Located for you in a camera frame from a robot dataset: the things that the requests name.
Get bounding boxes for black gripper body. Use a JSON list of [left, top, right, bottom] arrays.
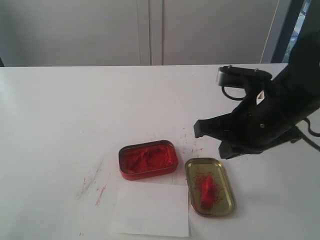
[[228, 82, 302, 153]]

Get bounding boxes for red stamp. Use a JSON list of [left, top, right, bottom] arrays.
[[200, 176, 214, 210]]

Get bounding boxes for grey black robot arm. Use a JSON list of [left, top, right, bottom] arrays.
[[193, 32, 320, 159]]

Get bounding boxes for red ink paste tin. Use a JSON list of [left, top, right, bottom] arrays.
[[118, 140, 179, 181]]

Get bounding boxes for gold tin lid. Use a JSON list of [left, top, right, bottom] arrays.
[[184, 157, 236, 218]]

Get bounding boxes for white paper sheet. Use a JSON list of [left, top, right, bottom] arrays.
[[111, 181, 189, 237]]

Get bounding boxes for white cabinet doors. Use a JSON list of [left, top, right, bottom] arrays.
[[0, 0, 290, 67]]

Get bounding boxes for gripper-mounted camera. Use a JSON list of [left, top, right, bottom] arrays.
[[216, 65, 273, 88]]

